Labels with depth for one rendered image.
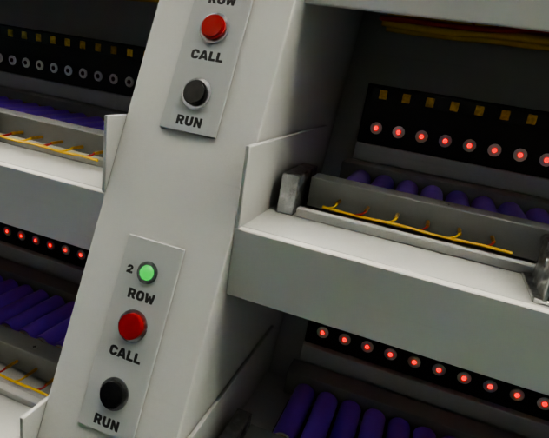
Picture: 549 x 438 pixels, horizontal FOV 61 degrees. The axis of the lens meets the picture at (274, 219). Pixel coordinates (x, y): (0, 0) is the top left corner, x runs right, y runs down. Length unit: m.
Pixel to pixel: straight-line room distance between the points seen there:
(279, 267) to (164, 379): 0.10
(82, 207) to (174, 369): 0.13
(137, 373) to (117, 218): 0.10
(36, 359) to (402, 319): 0.30
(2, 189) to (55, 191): 0.05
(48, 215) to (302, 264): 0.19
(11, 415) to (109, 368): 0.12
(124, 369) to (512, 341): 0.22
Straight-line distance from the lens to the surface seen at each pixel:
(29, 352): 0.45
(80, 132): 0.41
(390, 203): 0.33
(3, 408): 0.43
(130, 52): 0.54
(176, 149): 0.30
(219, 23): 0.32
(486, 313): 0.27
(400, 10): 0.32
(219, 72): 0.31
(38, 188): 0.36
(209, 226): 0.29
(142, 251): 0.30
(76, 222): 0.35
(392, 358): 0.43
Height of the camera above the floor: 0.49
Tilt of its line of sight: 2 degrees up
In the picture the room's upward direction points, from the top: 15 degrees clockwise
